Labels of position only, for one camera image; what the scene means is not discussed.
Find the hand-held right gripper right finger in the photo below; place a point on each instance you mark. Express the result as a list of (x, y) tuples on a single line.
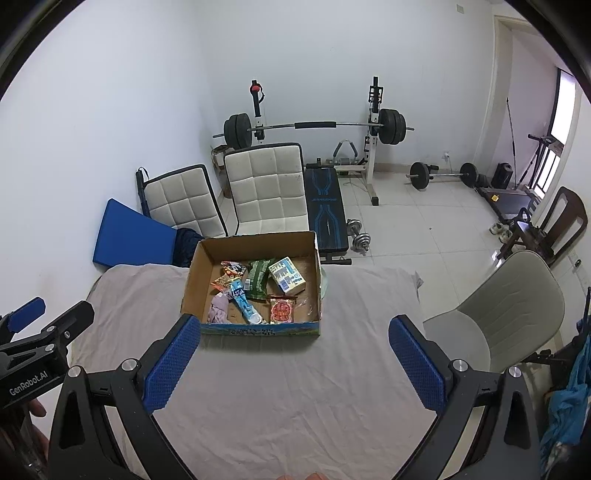
[(415, 364)]

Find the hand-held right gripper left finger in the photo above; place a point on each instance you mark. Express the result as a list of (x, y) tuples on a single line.
[(171, 360)]

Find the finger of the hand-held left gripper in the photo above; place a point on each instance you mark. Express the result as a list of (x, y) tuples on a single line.
[(69, 318), (25, 309)]

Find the purple cloth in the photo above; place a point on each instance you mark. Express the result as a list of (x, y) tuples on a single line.
[(218, 309)]

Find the long blue snack packet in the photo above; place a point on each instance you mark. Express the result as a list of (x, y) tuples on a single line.
[(242, 302)]

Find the orange snack packet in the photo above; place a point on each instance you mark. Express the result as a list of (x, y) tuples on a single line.
[(226, 277)]

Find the green snack packet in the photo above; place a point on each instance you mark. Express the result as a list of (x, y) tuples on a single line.
[(258, 279)]

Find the red snack packet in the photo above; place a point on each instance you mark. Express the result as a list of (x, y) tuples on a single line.
[(281, 310)]

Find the white and blue tissue pack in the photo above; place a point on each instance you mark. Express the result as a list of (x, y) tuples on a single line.
[(286, 275)]

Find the person's left hand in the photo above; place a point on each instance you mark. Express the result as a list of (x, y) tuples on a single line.
[(37, 408)]

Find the blue foam mat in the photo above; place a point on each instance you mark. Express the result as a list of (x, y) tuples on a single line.
[(129, 235)]

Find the grey tablecloth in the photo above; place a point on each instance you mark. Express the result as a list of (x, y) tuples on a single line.
[(277, 392)]

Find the grey plastic chair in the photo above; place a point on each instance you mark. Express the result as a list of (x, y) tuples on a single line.
[(512, 304)]

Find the dark blue cloth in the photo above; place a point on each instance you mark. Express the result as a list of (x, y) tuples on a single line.
[(187, 247)]

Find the green plastic bag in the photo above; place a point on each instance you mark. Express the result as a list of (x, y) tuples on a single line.
[(324, 281)]

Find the chrome dumbbell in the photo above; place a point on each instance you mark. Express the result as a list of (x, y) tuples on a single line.
[(361, 242), (354, 226)]

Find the small white padded chair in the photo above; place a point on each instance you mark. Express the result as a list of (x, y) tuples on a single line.
[(184, 203)]

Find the pair of light shoes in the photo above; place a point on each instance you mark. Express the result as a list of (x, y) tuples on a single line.
[(501, 230)]

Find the blue jacket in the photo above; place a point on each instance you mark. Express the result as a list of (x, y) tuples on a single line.
[(570, 410)]

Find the black and blue weight bench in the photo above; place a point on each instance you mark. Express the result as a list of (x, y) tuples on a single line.
[(325, 207)]

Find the treadmill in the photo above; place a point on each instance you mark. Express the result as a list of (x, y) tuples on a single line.
[(508, 201)]

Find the short barbell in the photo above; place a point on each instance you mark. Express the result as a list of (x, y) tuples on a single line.
[(441, 175)]

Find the white bench press rack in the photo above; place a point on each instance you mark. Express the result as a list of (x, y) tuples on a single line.
[(369, 175)]

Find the large white padded chair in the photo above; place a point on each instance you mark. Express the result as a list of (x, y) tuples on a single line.
[(265, 189)]

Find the black speaker box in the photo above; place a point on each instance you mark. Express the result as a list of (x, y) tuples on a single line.
[(502, 175)]

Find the small brown cardboard box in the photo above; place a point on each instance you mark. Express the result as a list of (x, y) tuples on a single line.
[(219, 154)]

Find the brown wooden chair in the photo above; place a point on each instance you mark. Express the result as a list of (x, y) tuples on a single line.
[(570, 217)]

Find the thin black leaning pole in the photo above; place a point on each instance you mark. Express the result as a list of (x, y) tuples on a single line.
[(511, 134)]

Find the barbell with black plates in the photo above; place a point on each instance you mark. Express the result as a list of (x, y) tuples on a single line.
[(318, 124)]

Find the window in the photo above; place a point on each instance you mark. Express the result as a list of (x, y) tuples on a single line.
[(563, 106)]

